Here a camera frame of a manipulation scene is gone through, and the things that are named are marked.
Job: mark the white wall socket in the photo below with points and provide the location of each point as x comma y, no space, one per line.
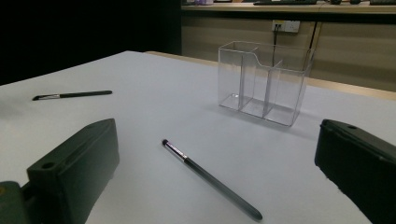
288,26

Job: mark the white table mat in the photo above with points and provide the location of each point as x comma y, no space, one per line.
174,102

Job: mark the clear acrylic organizer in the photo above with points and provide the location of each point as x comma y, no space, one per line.
277,93

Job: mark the black keyboard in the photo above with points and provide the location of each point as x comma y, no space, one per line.
285,2

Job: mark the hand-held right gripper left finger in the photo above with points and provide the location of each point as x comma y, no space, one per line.
77,161

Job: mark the purple object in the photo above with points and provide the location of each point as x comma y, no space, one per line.
204,2

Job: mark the angled black makeup brush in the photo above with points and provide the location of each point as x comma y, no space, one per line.
81,94

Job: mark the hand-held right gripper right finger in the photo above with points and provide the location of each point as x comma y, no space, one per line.
358,161

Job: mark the black curtain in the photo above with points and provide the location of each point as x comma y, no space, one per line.
77,34

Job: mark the light wooden desk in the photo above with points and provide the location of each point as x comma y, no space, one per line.
280,8

